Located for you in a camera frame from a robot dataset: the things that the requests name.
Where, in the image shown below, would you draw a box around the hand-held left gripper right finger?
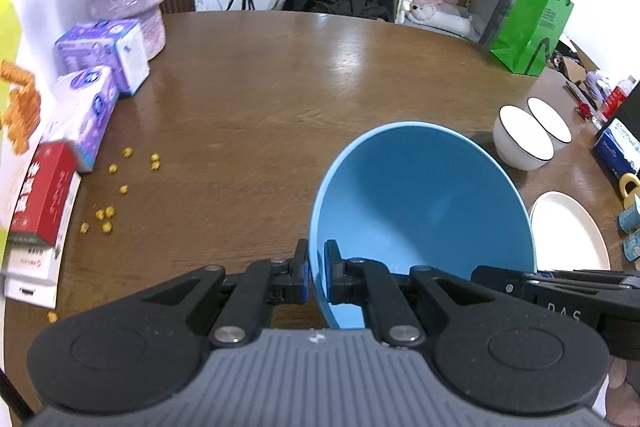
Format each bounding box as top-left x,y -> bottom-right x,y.
324,239 -> 501,362

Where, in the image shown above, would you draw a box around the yellow mug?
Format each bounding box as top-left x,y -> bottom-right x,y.
618,173 -> 640,203

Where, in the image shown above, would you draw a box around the white flat box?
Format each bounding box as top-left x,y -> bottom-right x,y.
3,276 -> 60,311
4,232 -> 67,281

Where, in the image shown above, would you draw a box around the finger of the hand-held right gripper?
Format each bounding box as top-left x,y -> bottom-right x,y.
537,268 -> 640,291
471,264 -> 541,305

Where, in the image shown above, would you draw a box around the cream ribbed plate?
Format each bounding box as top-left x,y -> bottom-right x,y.
528,190 -> 612,272

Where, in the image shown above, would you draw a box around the blue bowl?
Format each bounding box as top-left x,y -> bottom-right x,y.
308,121 -> 539,344

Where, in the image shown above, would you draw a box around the green shopping bag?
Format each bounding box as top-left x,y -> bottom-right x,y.
488,0 -> 575,77

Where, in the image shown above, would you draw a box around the person's right hand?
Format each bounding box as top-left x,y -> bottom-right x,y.
604,354 -> 640,427

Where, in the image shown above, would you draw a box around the scattered yellow kernels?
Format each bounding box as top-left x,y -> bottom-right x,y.
45,146 -> 164,338

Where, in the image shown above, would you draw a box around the blue tissue pack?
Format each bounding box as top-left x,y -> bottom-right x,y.
593,119 -> 640,180

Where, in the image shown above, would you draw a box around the red box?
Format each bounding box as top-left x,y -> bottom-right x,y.
8,141 -> 81,248

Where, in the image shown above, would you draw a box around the white plush toy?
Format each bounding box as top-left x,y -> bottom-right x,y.
409,1 -> 439,26

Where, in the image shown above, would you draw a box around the cardboard box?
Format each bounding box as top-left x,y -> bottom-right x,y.
549,36 -> 602,94

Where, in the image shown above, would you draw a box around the purple tissue pack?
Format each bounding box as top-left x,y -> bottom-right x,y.
42,65 -> 120,173

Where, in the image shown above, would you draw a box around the dark clothes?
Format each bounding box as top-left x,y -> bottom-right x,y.
309,0 -> 397,22

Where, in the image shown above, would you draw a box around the white bowl with black rim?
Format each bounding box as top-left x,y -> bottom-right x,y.
527,97 -> 573,153
493,105 -> 556,172

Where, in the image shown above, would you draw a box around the yellow-green snack bag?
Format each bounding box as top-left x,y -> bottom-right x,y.
0,0 -> 44,234

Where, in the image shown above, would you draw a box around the red label bottle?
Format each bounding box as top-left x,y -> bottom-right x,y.
597,76 -> 637,128

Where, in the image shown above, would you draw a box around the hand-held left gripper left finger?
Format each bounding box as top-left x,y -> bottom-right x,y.
132,238 -> 310,362

